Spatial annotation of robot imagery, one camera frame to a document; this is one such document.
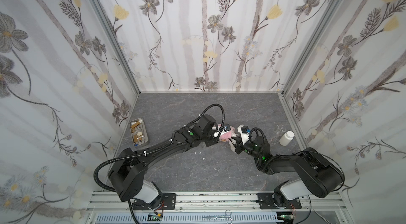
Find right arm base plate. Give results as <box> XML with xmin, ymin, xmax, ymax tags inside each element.
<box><xmin>256</xmin><ymin>192</ymin><xmax>302</xmax><ymax>210</ymax></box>

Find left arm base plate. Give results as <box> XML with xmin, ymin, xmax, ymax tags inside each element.
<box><xmin>131</xmin><ymin>193</ymin><xmax>177</xmax><ymax>211</ymax></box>

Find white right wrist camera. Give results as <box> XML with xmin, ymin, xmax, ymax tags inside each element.
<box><xmin>237</xmin><ymin>125</ymin><xmax>250</xmax><ymax>145</ymax></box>

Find white plastic bottle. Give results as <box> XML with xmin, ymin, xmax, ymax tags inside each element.
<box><xmin>279</xmin><ymin>131</ymin><xmax>295</xmax><ymax>146</ymax></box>

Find clear tray with small parts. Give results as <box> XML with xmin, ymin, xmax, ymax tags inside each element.
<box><xmin>130</xmin><ymin>118</ymin><xmax>149</xmax><ymax>147</ymax></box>

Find clear plastic measuring cup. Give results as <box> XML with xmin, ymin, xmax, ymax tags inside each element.
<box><xmin>276</xmin><ymin>125</ymin><xmax>286</xmax><ymax>137</ymax></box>

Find steel scissors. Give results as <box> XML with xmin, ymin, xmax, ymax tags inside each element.
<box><xmin>202</xmin><ymin>210</ymin><xmax>233</xmax><ymax>224</ymax></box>

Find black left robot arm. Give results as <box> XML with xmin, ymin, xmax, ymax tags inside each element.
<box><xmin>93</xmin><ymin>103</ymin><xmax>225</xmax><ymax>224</ymax></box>

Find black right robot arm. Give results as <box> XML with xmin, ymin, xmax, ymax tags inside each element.
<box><xmin>230</xmin><ymin>136</ymin><xmax>345</xmax><ymax>200</ymax></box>

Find aluminium mounting rail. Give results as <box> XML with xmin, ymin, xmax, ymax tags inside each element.
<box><xmin>86</xmin><ymin>191</ymin><xmax>353</xmax><ymax>224</ymax></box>

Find pink fleece teddy hoodie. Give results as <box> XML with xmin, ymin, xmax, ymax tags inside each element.
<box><xmin>219</xmin><ymin>125</ymin><xmax>237</xmax><ymax>142</ymax></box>

